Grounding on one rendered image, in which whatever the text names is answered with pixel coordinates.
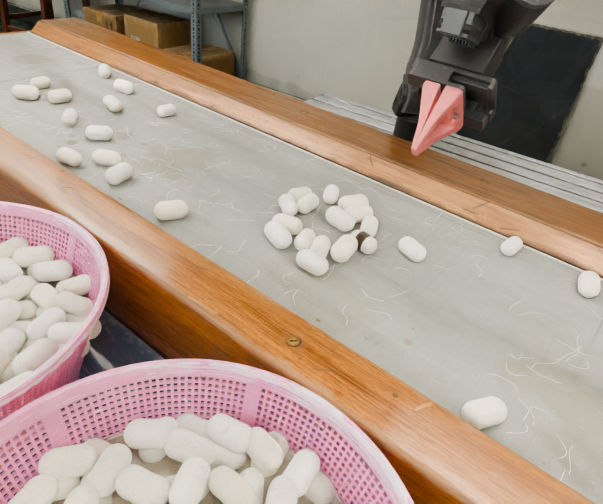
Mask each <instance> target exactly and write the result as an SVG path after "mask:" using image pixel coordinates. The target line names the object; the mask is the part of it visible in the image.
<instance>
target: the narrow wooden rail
mask: <svg viewBox="0 0 603 504"><path fill-rule="evenodd" d="M0 201H2V202H11V203H18V204H24V205H29V206H34V207H38V208H42V209H45V210H49V211H52V212H54V213H57V214H60V215H62V216H64V217H66V218H68V219H70V220H72V221H74V222H76V223H77V224H79V225H80V226H82V227H83V228H84V229H86V230H87V231H88V232H89V233H90V234H91V235H92V236H93V237H94V238H95V239H96V240H97V242H98V243H99V244H100V246H101V248H102V249H103V251H104V253H105V256H106V259H107V262H108V267H109V274H110V287H109V293H108V298H107V301H106V304H105V307H104V310H105V311H107V312H108V313H109V314H110V315H111V316H113V317H114V318H115V319H116V320H118V321H119V322H120V323H121V324H122V325H124V326H125V327H126V328H127V329H129V330H130V331H131V332H132V333H133V334H135V335H136V336H137V337H138V338H140V339H141V340H142V341H143V342H144V343H146V344H147V345H148V346H149V347H151V348H152V349H153V350H154V351H155V352H157V353H158V354H159V355H160V356H162V357H163V358H164V359H165V360H168V359H210V360H219V361H227V362H233V363H238V364H243V365H247V366H252V367H255V368H258V369H262V370H265V371H268V372H271V373H274V374H276V375H279V376H282V377H284V378H286V379H289V380H291V381H293V382H295V383H297V384H299V385H301V386H303V387H305V388H307V389H308V390H310V391H312V392H314V393H315V394H317V395H319V396H320V397H322V398H323V399H325V400H326V401H328V402H329V403H331V404H332V405H333V406H334V407H336V408H337V409H338V410H340V411H341V412H342V413H344V414H345V415H346V416H347V417H348V418H349V419H350V420H352V421H353V422H354V423H355V424H356V425H357V426H358V427H359V428H360V429H361V430H362V431H363V432H364V433H365V434H366V435H367V436H368V437H369V438H370V439H371V441H372V442H373V443H374V444H375V445H376V446H377V447H378V449H379V450H380V451H381V452H382V454H383V455H384V456H385V457H386V459H387V460H388V461H389V463H390V464H391V466H392V467H393V469H394V470H395V471H396V473H397V474H398V476H399V478H400V479H401V481H402V483H403V484H404V486H405V488H406V489H407V491H408V493H409V495H410V497H411V498H412V500H413V502H414V504H596V503H594V502H593V501H591V500H590V499H588V498H586V497H585V496H583V495H582V494H580V493H578V492H577V491H575V490H574V489H572V488H571V487H569V486H567V485H566V484H564V483H563V482H561V481H559V480H558V479H556V478H555V477H553V476H552V475H550V474H548V473H547V472H545V471H544V470H542V469H540V468H539V467H537V466H536V465H534V464H533V463H531V462H529V461H528V460H526V459H525V458H523V457H522V456H520V455H518V454H517V453H515V452H514V451H512V450H510V449H509V448H507V447H506V446H504V445H503V444H501V443H499V442H498V441H496V440H495V439H493V438H491V437H490V436H488V435H487V434H485V433H484V432H482V431H480V430H479V429H477V428H476V427H474V426H473V425H471V424H469V423H468V422H466V421H465V420H463V419H461V418H460V417H458V416H457V415H455V414H454V413H452V412H450V411H449V410H447V409H446V408H444V407H442V406H441V405H439V404H438V403H436V402H435V401H433V400H431V399H430V398H428V397H427V396H425V395H423V394H422V393H420V392H419V391H417V390H416V389H414V388H412V387H411V386H409V385H408V384H406V383H405V382H403V381H401V380H400V379H398V378H397V377H395V376H393V375H392V374H390V373H389V372H387V371H386V370H384V369H382V368H381V367H379V366H378V365H376V364H374V363H373V362H371V361H370V360H368V359H367V358H365V357H363V356H362V355H360V354H359V353H357V352H356V351H354V350H352V349H351V348H349V347H348V346H346V345H344V344H343V343H341V342H340V341H338V340H337V339H335V338H333V337H332V336H330V335H329V334H327V333H325V332H324V331H322V330H321V329H319V328H318V327H316V326H314V325H313V324H311V323H310V322H308V321H307V320H305V319H303V318H302V317H300V316H299V315H297V314H295V313H294V312H292V311H291V310H289V309H288V308H286V307H284V306H283V305H281V304H280V303H278V302H276V301H275V300H273V299H272V298H270V297H269V296H267V295H265V294H264V293H262V292H261V291H259V290H257V289H256V288H254V287H253V286H251V285H250V284H248V283H246V282H245V281H243V280H242V279H240V278H239V277H237V276H235V275H234V274H232V273H231V272H229V271H227V270H226V269H224V268H223V267H221V266H220V265H218V264H216V263H215V262H213V261H212V260H210V259H208V258H207V257H205V256H204V255H202V254H201V253H199V252H197V251H196V250H194V249H193V248H191V247H190V246H188V245H186V244H185V243H183V242H182V241H180V240H178V239H177V238H175V237H174V236H172V235H171V234H169V233H167V232H166V231H164V230H163V229H161V228H159V227H158V226H156V225H155V224H153V223H152V222H150V221H148V220H147V219H145V218H144V217H142V216H140V215H139V214H137V213H136V212H134V211H133V210H131V209H129V208H128V207H126V206H125V205H123V204H122V203H120V202H118V201H117V200H115V199H114V198H112V197H110V196H109V195H107V194H106V193H104V192H103V191H101V190H99V189H98V188H96V187H95V186H93V185H91V184H90V183H88V182H87V181H85V180H84V179H82V178H80V177H79V176H77V175H76V174H74V173H73V172H71V171H69V170H68V169H66V168H65V167H63V166H61V165H60V164H58V163H57V162H55V161H54V160H52V159H50V158H49V157H47V156H46V155H44V154H42V153H41V152H39V151H38V150H36V149H35V148H33V147H31V146H30V145H28V144H27V143H25V142H24V141H22V140H20V139H19V138H17V137H16V136H14V135H12V134H11V133H9V132H8V131H6V130H5V129H3V128H1V127H0Z"/></svg>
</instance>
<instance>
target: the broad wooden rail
mask: <svg viewBox="0 0 603 504"><path fill-rule="evenodd" d="M30 33H32V34H35V35H37V36H39V37H42V38H44V39H46V40H48V41H51V42H53V43H55V44H58V45H60V46H62V47H65V48H67V49H69V50H72V51H74V52H76V53H79V54H81V55H83V56H86V57H88V58H90V59H93V60H95V61H97V62H100V63H102V64H107V65H108V66H109V67H111V68H114V69H116V70H118V71H121V72H123V73H125V74H128V75H130V76H132V77H135V78H137V79H139V80H142V81H144V82H146V83H149V84H151V85H153V86H156V87H158V88H160V89H162V90H165V91H167V92H169V93H172V94H174V95H176V96H179V97H181V98H183V99H186V100H188V101H190V102H193V103H195V104H197V105H200V106H202V107H204V108H207V109H209V110H211V111H214V112H216V113H218V114H221V115H223V116H225V117H228V118H230V119H232V120H235V121H237V122H239V123H242V124H244V125H246V126H249V127H251V128H253V129H256V130H258V131H260V132H263V133H265V134H267V135H270V136H272V137H274V138H276V139H279V140H281V141H283V142H286V143H288V144H290V145H293V146H295V147H297V148H300V149H302V150H304V151H307V152H309V153H311V154H314V155H316V156H318V157H321V158H323V159H325V160H328V161H330V162H332V163H335V164H337V165H339V166H342V167H344V168H346V169H349V170H351V171H353V172H356V173H358V174H360V175H363V176H365V177H367V178H370V179H372V180H374V181H377V182H379V183H381V184H383V185H386V186H388V187H390V188H393V189H395V190H397V191H400V192H402V193H404V194H407V195H409V196H411V197H414V198H416V199H418V200H421V201H423V202H425V203H428V204H430V205H432V206H435V207H437V208H439V209H442V210H444V211H446V212H449V213H451V214H453V215H456V216H458V217H460V218H463V219H465V220H467V221H470V222H472V223H474V224H477V225H479V226H481V227H484V228H486V229H488V230H491V231H493V232H495V233H497V234H500V235H502V236H504V237H507V238H510V237H513V236H516V237H519V238H520V239H521V240H522V242H523V245H525V246H528V247H530V248H532V249H535V250H537V251H539V252H542V253H544V254H546V255H549V256H551V257H553V258H556V259H558V260H560V261H563V262H565V263H567V264H570V265H572V266H574V267H577V268H579V269H581V270H584V271H593V272H595V273H597V274H598V275H599V277H600V278H602V279H603V213H600V212H598V211H595V210H592V209H590V208H587V207H584V206H582V205H579V204H576V203H574V202H571V201H568V200H566V199H563V198H560V197H557V196H555V195H552V194H549V193H547V192H544V191H541V190H539V189H536V188H533V187H531V186H528V185H525V184H522V183H520V182H517V181H514V180H512V179H509V178H506V177H504V176H501V175H498V174H496V173H493V172H490V171H488V170H485V169H482V168H479V167H477V166H474V165H471V164H469V163H466V162H463V161H461V160H458V159H455V158H453V157H450V156H447V155H444V154H442V153H439V152H436V151H434V150H431V149H428V148H427V149H426V150H424V151H423V152H422V153H420V154H419V155H418V156H415V155H413V154H412V151H411V146H412V142H410V141H407V140H404V139H401V138H399V137H396V136H393V135H391V134H388V133H385V132H381V131H379V130H377V129H374V128H372V127H369V126H367V125H364V124H361V123H358V122H356V121H353V120H350V119H348V118H345V117H342V116H340V115H337V114H334V113H332V112H329V111H326V110H323V109H321V108H318V107H315V106H313V105H310V104H307V103H305V102H302V101H299V100H297V99H294V98H291V97H289V96H286V95H283V94H280V93H278V92H275V91H272V90H270V89H267V88H264V87H262V86H259V85H256V84H254V83H251V82H248V81H246V80H243V79H240V78H237V77H235V76H232V75H229V74H227V73H224V72H221V71H219V70H216V69H213V68H211V67H208V66H205V65H203V64H200V63H197V62H194V61H192V60H189V59H186V58H184V57H181V56H178V55H176V54H173V53H170V52H168V51H165V50H162V49H160V48H157V47H154V46H152V45H149V44H146V43H143V42H141V41H138V40H135V39H133V38H130V37H127V36H125V35H122V34H119V33H117V32H114V31H111V30H109V29H106V28H103V27H100V26H98V25H95V24H92V23H90V22H87V21H84V20H82V19H79V18H76V17H73V18H59V19H44V20H39V21H38V22H37V23H36V25H35V26H34V28H33V29H32V31H31V32H30Z"/></svg>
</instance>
